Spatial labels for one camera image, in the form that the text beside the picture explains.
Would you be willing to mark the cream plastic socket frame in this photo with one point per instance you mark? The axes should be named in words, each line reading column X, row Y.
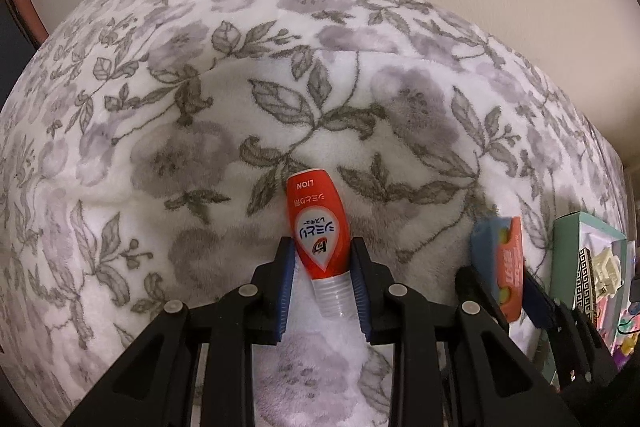
column 607, row 269

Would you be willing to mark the gold patterned box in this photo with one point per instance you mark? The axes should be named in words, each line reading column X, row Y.
column 586, row 277

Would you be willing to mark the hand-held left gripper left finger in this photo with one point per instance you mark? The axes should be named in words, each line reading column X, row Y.
column 285, row 287

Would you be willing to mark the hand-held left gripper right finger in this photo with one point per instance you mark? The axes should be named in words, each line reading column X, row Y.
column 361, row 292

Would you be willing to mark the floral grey white blanket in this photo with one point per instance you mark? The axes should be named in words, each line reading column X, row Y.
column 175, row 132

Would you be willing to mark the red-brown board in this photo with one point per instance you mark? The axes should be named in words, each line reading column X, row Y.
column 30, row 7

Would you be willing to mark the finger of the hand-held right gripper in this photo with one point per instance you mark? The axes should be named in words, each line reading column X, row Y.
column 475, row 289
column 537, row 302

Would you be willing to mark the pink and blue eraser box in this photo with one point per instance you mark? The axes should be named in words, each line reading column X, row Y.
column 507, row 267

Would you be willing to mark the orange bottle with white label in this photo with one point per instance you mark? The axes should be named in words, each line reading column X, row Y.
column 315, row 227

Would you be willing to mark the dark cabinet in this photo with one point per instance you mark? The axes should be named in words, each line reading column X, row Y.
column 12, row 27

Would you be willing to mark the green bordered toy box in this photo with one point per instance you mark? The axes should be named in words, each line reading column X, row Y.
column 565, row 257

